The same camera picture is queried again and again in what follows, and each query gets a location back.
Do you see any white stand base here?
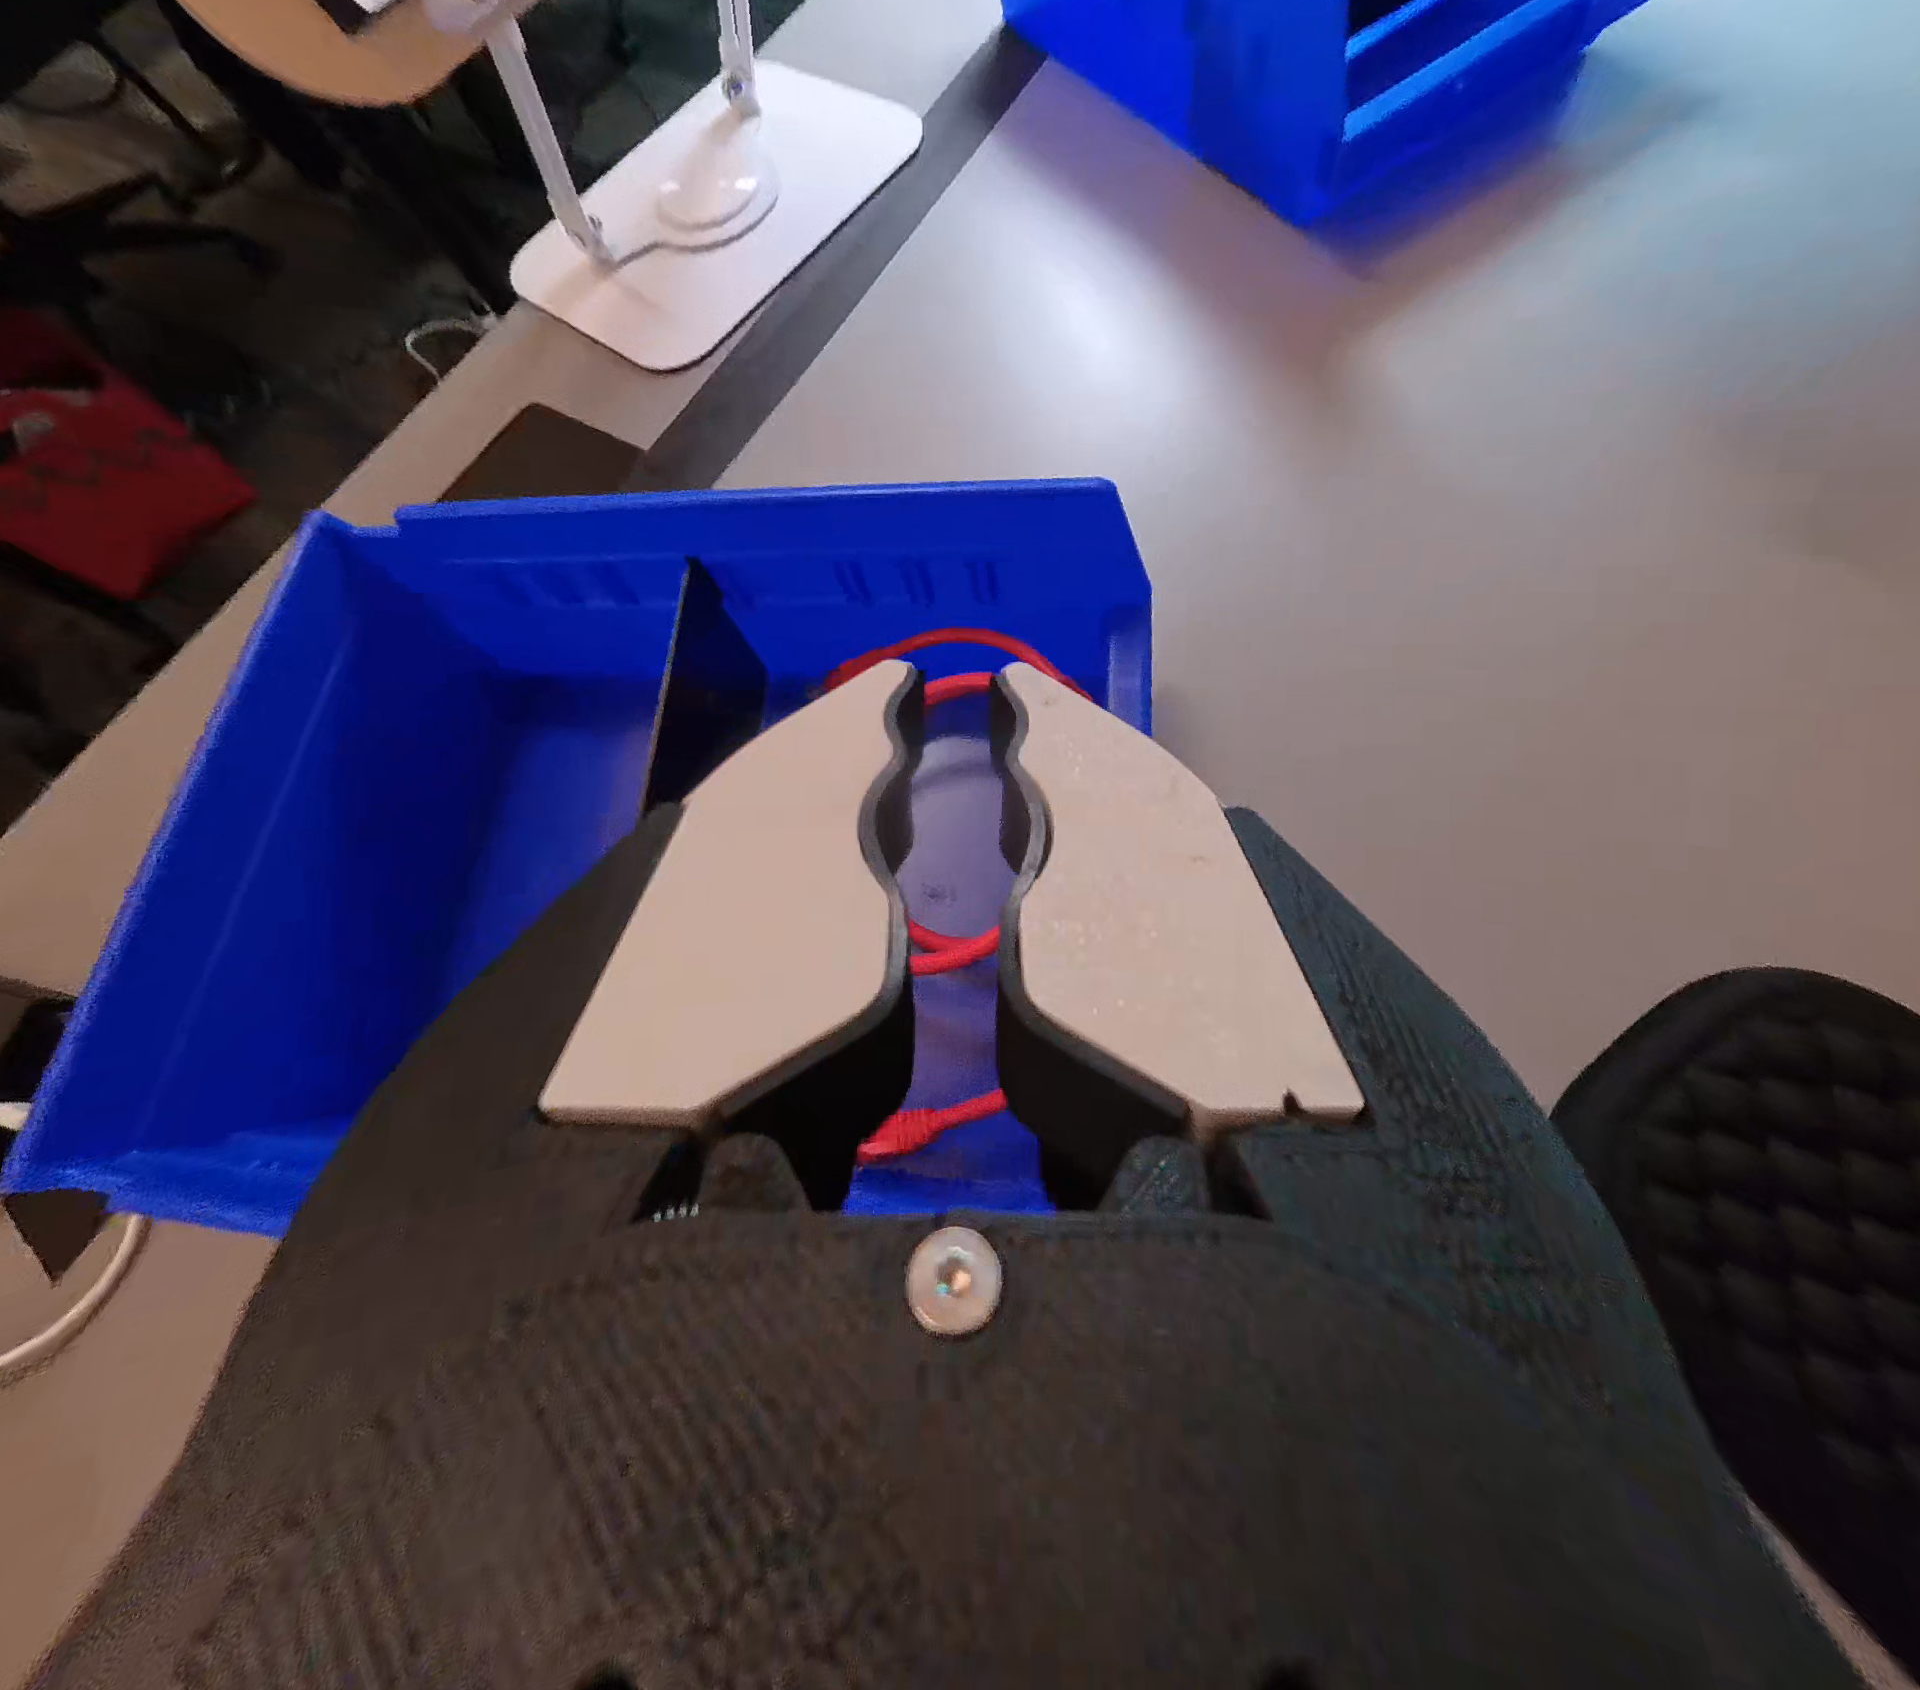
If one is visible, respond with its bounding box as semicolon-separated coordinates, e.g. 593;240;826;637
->
509;59;923;376

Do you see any red floor bag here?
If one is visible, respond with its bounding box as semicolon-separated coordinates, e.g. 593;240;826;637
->
0;306;257;601

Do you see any black mesh chair armrest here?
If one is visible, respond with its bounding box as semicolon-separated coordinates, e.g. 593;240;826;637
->
1551;966;1920;1671

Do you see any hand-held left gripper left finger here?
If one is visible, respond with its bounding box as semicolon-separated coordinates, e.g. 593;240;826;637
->
536;658;923;1209

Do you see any red ethernet cable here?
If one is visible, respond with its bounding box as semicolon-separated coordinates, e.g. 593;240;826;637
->
815;625;1098;1168

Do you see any white cable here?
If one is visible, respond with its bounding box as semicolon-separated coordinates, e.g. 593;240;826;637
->
0;1097;152;1385

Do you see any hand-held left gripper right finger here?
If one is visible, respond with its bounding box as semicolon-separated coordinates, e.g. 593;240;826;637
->
990;663;1370;1209

